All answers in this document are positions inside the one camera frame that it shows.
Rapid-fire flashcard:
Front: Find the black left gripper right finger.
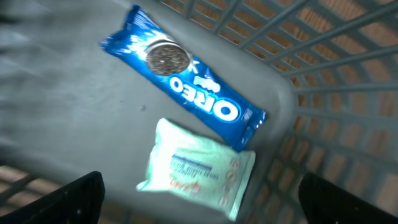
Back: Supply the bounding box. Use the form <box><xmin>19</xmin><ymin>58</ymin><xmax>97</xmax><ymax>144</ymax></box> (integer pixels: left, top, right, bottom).
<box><xmin>298</xmin><ymin>173</ymin><xmax>397</xmax><ymax>224</ymax></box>

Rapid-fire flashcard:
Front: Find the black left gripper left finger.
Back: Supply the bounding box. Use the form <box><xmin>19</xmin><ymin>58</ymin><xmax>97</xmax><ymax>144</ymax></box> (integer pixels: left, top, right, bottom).
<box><xmin>1</xmin><ymin>171</ymin><xmax>105</xmax><ymax>224</ymax></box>

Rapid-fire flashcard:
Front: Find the mint green wipes pack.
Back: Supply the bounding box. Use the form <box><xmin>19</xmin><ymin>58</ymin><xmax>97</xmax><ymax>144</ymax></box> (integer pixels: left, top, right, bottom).
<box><xmin>136</xmin><ymin>118</ymin><xmax>256</xmax><ymax>222</ymax></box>

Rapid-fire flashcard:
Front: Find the blue Oreo cookie pack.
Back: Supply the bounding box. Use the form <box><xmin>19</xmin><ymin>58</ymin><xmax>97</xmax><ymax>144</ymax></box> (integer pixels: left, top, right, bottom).
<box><xmin>100</xmin><ymin>5</ymin><xmax>267</xmax><ymax>152</ymax></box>

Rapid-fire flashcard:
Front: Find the grey plastic shopping basket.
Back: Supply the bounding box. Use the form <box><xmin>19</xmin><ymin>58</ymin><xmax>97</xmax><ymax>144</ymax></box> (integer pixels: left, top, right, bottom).
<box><xmin>1</xmin><ymin>0</ymin><xmax>397</xmax><ymax>223</ymax></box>

